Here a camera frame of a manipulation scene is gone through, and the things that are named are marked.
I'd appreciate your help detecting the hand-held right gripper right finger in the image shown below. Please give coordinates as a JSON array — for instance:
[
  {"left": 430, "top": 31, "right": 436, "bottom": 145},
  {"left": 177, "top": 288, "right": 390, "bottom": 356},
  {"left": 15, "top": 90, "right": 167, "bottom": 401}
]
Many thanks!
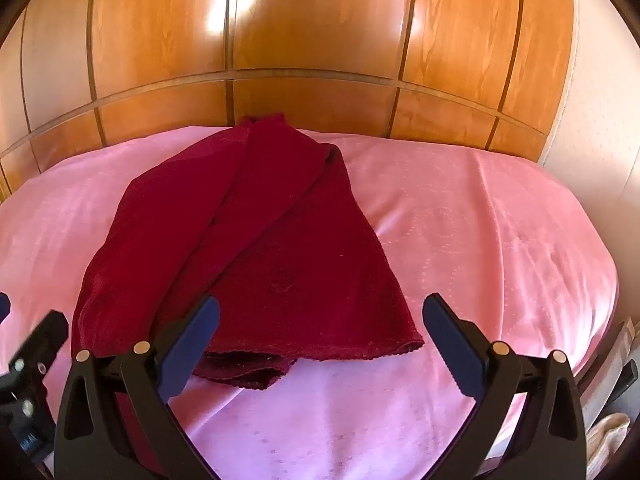
[{"left": 422, "top": 293, "right": 587, "bottom": 480}]

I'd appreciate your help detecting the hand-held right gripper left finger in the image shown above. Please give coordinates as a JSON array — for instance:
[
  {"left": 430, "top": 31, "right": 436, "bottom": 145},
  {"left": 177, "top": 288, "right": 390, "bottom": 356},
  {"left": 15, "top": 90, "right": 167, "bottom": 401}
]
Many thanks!
[{"left": 54, "top": 295, "right": 221, "bottom": 480}]

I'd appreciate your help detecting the dark red cloth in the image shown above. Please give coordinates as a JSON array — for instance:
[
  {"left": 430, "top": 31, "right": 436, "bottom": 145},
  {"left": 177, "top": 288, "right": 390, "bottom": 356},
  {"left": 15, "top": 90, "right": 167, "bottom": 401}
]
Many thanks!
[{"left": 70, "top": 114, "right": 426, "bottom": 467}]

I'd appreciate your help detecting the pink bedspread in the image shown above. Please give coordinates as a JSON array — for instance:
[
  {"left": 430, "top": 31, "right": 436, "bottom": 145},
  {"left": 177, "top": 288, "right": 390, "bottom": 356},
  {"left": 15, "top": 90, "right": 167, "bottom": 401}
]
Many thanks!
[{"left": 0, "top": 122, "right": 622, "bottom": 480}]

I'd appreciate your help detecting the beige cloth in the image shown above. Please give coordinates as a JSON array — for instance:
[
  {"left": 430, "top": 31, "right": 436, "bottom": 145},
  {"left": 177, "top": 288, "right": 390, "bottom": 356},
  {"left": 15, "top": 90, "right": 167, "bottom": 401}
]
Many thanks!
[{"left": 586, "top": 412, "right": 632, "bottom": 463}]

